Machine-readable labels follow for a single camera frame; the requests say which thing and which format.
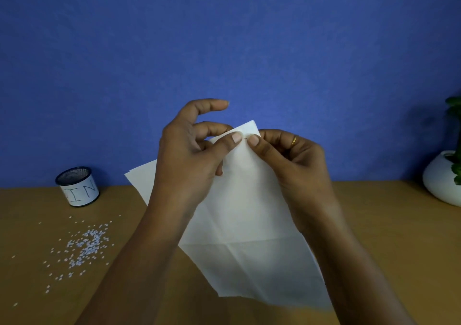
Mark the person's left hand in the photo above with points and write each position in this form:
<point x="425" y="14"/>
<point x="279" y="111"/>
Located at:
<point x="180" y="163"/>

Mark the person's right hand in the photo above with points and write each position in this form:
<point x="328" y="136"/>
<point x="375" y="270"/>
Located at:
<point x="306" y="177"/>

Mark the person's right thumb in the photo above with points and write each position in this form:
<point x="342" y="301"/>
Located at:
<point x="261" y="152"/>

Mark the person's left thumb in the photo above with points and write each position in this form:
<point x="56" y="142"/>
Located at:
<point x="223" y="146"/>

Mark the person's left middle finger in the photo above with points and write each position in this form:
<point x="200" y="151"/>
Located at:
<point x="212" y="128"/>

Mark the white paper napkin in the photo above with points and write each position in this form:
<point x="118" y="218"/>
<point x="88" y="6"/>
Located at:
<point x="248" y="227"/>

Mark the person's right forearm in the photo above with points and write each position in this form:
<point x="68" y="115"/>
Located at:
<point x="345" y="270"/>

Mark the person's left forearm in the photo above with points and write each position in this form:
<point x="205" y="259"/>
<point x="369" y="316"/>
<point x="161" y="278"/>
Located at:
<point x="137" y="267"/>

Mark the black mesh cup white label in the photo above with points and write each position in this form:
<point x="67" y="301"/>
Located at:
<point x="80" y="190"/>

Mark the scattered small white beads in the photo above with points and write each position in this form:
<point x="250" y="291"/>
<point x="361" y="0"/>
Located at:
<point x="86" y="245"/>

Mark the white round plant pot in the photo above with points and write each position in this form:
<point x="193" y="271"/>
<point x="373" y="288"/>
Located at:
<point x="441" y="181"/>

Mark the green leafy plant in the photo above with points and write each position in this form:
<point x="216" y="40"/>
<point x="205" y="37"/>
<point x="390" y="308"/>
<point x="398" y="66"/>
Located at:
<point x="455" y="112"/>

